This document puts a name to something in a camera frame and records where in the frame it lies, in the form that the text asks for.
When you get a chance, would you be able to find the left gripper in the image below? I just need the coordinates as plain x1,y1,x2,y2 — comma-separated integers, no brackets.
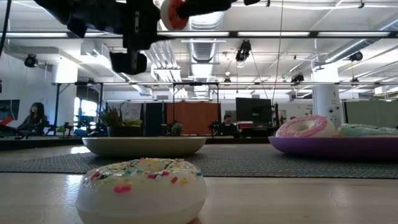
123,0,233,51

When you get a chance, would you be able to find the small red-frosted donut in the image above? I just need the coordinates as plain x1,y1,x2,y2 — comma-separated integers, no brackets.
160,0,190,31

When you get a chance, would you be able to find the pink-frosted donut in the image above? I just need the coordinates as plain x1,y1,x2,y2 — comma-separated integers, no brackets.
275,114,336,138

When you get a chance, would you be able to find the green-frosted donut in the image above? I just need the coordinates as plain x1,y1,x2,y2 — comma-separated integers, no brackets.
337,123,398,138

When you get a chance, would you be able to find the black computer monitor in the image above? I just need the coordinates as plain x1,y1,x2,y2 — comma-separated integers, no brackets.
235,97,273,124

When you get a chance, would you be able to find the orange partition curtain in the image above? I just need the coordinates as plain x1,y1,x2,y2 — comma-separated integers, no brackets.
166,101,220,136

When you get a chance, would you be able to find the dark partition curtain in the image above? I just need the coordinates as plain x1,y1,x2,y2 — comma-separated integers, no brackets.
144,102,167,137

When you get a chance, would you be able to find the white round column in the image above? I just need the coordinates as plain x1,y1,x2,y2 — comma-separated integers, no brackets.
312,67,343,129

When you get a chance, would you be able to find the seated person in dark clothes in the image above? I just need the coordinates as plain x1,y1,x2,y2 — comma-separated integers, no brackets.
217,114,239,137

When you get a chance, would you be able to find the small pale potted plant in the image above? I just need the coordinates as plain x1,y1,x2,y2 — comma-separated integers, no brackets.
170,121,185,137

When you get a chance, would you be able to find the light green potted plant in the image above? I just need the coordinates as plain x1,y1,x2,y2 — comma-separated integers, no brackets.
123,119,144,128

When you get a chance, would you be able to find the spiky green potted plant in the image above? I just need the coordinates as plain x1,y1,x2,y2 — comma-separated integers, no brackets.
99,107,123,128

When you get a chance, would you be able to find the black planter box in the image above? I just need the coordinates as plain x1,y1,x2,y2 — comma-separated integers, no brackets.
107,126,144,138

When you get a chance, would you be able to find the cream plate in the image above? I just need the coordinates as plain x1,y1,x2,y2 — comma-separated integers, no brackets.
81,136,207,157

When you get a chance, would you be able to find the grey woven placemat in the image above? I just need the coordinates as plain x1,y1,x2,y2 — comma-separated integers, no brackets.
0,144,398,180

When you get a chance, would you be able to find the purple plate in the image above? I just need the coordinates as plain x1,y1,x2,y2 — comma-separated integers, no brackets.
268,136,398,162

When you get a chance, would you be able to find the white donut with coloured sprinkles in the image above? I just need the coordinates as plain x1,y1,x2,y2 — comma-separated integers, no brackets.
75,157,208,224

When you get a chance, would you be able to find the seated person with long hair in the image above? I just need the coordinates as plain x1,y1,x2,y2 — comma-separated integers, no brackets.
17,102,49,136

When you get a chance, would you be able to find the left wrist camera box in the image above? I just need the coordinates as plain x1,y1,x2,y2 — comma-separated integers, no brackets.
109,50,148,75

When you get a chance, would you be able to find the green partition wall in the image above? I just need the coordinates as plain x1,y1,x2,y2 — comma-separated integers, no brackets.
343,100,398,128

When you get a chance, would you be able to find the black hanging cable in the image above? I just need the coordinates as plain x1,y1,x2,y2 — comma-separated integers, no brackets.
0,0,12,57

